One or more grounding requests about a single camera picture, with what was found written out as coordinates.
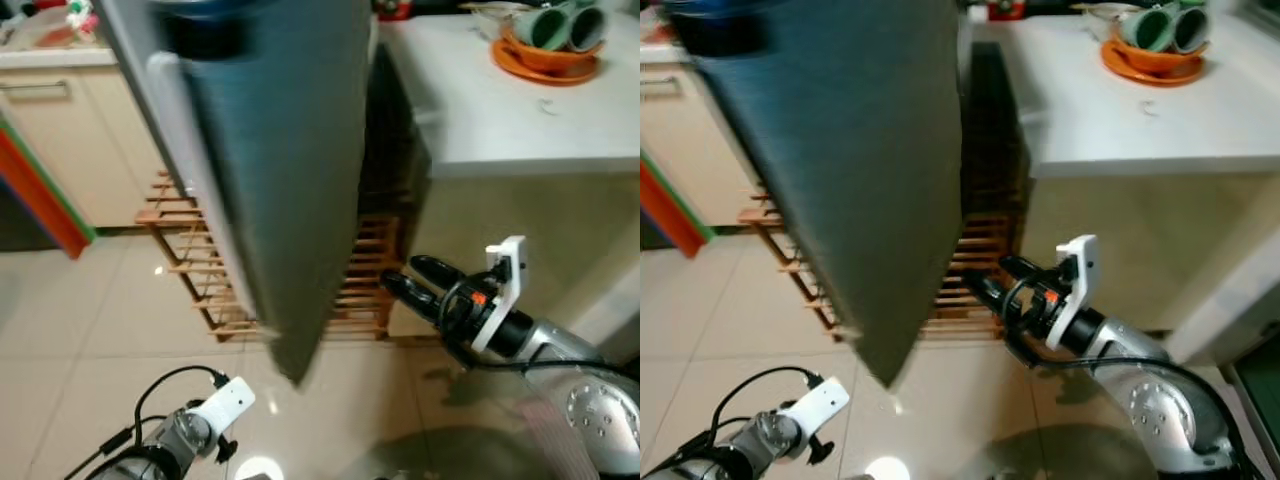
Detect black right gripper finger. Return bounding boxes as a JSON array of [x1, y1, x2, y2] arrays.
[[998, 254, 1057, 292], [380, 271, 447, 324], [971, 271, 1032, 322], [408, 254, 468, 294]]

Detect wooden slatted rack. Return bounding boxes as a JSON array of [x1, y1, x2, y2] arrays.
[[738, 188, 1013, 343], [135, 170, 403, 343]]

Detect white countertop cabinet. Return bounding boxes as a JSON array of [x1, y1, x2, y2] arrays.
[[378, 14, 641, 336], [965, 14, 1280, 339]]

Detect orange bowl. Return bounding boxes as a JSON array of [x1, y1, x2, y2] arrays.
[[491, 34, 602, 87], [1101, 34, 1210, 89]]

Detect orange green boards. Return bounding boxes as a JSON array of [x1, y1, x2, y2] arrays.
[[640, 153, 717, 260], [0, 118, 97, 260]]

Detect clear glass bowl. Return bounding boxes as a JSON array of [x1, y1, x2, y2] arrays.
[[462, 0, 531, 39], [1070, 0, 1136, 39]]

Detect green ceramic cup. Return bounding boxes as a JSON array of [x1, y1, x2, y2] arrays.
[[1169, 2, 1212, 54], [564, 2, 609, 52], [1119, 4, 1177, 52], [514, 4, 572, 50]]

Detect cream kitchen cabinet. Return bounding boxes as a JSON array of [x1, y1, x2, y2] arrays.
[[0, 45, 168, 228], [640, 40, 763, 228]]

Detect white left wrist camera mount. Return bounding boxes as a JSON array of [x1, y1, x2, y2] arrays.
[[777, 374, 852, 442], [184, 377, 257, 442]]

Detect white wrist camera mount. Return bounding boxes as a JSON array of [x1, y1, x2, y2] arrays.
[[777, 374, 852, 442], [1043, 234, 1100, 351], [470, 236, 528, 353], [184, 377, 257, 442]]

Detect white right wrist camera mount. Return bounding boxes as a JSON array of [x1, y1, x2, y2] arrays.
[[470, 236, 528, 353], [1043, 234, 1100, 351]]

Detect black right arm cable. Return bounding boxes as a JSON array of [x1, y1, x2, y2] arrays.
[[1003, 275, 1253, 473], [438, 278, 641, 379]]

